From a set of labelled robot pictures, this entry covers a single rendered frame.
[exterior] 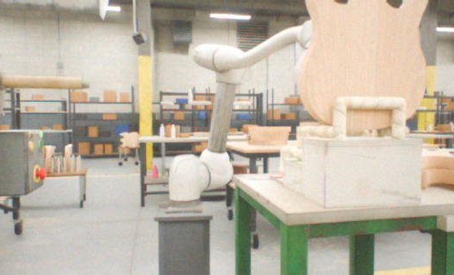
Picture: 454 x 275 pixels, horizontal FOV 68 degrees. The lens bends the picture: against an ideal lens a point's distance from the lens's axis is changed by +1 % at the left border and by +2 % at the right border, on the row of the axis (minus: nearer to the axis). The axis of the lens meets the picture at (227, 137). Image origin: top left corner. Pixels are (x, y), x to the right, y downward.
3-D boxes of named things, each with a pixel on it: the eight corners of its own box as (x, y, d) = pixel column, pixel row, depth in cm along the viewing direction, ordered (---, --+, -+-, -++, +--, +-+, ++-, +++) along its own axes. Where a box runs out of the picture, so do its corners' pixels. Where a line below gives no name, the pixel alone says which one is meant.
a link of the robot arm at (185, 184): (162, 197, 171) (162, 155, 170) (190, 191, 184) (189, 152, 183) (183, 203, 160) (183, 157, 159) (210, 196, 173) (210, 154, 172)
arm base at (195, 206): (161, 204, 180) (161, 194, 179) (203, 204, 181) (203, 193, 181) (156, 214, 162) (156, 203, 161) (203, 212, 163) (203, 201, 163)
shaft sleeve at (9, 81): (1, 76, 83) (6, 74, 86) (3, 89, 84) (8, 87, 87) (80, 77, 87) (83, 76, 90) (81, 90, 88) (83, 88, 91)
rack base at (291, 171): (302, 196, 98) (302, 164, 98) (282, 184, 114) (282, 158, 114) (385, 192, 103) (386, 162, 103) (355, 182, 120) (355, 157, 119)
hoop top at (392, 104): (336, 109, 85) (336, 96, 84) (330, 109, 88) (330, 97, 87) (408, 109, 88) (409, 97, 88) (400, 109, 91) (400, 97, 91)
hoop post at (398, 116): (397, 138, 88) (397, 103, 87) (388, 138, 91) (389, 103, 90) (408, 138, 88) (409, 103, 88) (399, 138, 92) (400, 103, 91)
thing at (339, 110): (337, 139, 85) (337, 102, 84) (330, 139, 88) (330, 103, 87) (348, 139, 85) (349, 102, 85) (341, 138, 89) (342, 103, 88)
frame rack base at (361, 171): (325, 209, 84) (326, 140, 83) (300, 196, 99) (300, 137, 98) (422, 204, 89) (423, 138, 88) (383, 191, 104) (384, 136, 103)
